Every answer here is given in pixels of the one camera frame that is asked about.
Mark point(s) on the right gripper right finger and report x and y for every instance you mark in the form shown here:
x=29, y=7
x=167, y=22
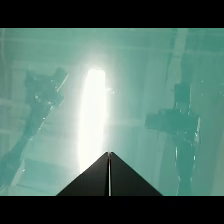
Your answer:
x=126, y=180

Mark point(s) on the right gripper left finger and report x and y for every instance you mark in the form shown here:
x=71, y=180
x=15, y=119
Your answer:
x=95, y=180

